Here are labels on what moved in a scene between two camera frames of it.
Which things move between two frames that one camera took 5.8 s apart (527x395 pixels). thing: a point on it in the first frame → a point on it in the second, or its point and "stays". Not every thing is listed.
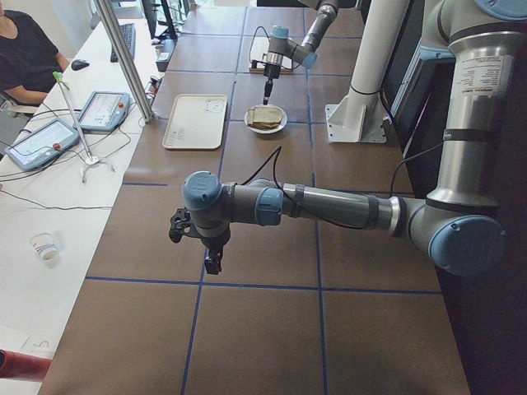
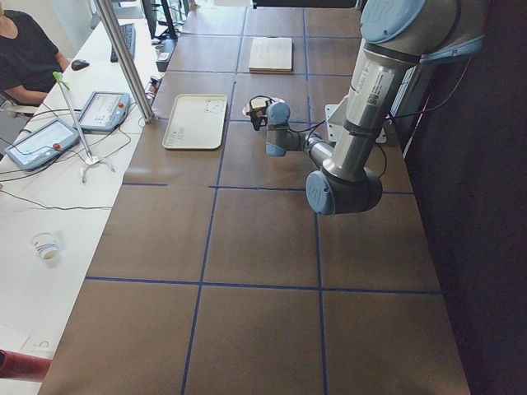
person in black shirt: [30, 64] stays
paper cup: [44, 247] stays
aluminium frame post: [146, 110] stays
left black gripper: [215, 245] → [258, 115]
